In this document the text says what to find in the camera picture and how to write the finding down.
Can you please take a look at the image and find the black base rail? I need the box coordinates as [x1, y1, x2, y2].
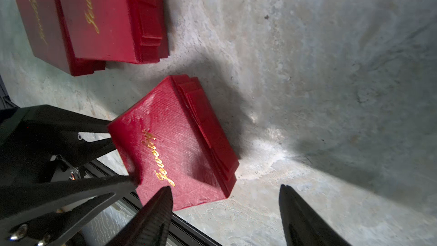
[0, 74, 223, 246]

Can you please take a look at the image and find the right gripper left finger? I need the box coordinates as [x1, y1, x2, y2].
[107, 186, 173, 246]

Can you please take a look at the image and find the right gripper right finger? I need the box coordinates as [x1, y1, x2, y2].
[279, 184, 349, 246]

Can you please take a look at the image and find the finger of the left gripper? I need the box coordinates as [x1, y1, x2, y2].
[1, 175, 137, 246]
[1, 105, 116, 178]

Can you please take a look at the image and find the red jewelry box lid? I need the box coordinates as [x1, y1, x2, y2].
[108, 75, 239, 211]

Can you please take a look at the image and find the red jewelry box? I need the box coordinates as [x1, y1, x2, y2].
[60, 0, 170, 64]
[16, 0, 106, 76]

